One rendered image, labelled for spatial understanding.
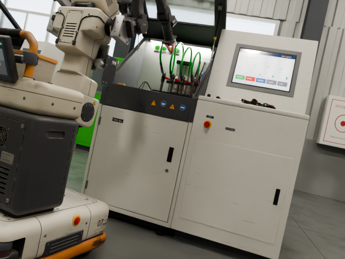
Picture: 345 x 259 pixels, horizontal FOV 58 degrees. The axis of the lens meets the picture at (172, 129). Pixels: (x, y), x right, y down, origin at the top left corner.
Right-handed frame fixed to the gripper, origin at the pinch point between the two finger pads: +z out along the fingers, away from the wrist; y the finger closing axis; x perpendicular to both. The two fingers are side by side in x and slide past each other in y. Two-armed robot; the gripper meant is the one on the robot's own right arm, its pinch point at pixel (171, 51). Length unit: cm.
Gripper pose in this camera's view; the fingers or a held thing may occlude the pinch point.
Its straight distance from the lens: 214.4
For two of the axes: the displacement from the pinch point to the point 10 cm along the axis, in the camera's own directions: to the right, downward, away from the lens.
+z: 1.9, 7.6, 6.2
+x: -8.5, -1.8, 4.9
